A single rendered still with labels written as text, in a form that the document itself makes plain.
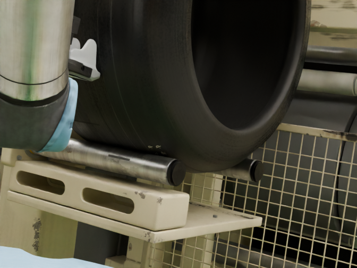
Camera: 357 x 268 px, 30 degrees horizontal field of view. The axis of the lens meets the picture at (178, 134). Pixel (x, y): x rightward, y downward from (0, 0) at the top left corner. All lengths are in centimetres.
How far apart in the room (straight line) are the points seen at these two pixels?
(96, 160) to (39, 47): 52
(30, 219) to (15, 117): 68
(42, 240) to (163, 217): 41
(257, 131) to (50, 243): 50
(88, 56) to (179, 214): 31
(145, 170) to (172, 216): 9
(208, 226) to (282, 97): 31
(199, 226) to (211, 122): 19
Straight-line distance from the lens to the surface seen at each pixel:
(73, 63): 97
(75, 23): 98
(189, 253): 186
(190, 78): 106
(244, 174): 133
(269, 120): 130
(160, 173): 110
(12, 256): 16
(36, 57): 70
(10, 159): 129
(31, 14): 67
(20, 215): 144
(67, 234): 148
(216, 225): 124
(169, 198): 109
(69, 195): 120
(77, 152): 122
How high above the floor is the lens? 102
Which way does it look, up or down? 3 degrees down
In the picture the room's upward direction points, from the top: 8 degrees clockwise
